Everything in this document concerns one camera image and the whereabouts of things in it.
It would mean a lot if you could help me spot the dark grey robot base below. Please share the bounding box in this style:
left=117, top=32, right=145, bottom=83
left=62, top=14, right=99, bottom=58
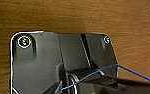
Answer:
left=9, top=31, right=120, bottom=94

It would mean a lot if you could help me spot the round silver base bolt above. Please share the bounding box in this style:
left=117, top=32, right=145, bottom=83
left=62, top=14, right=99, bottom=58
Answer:
left=103, top=36, right=112, bottom=45
left=18, top=35, right=32, bottom=49

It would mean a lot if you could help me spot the thin blue cable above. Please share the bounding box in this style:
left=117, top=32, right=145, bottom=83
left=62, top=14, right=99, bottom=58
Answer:
left=60, top=63, right=150, bottom=92

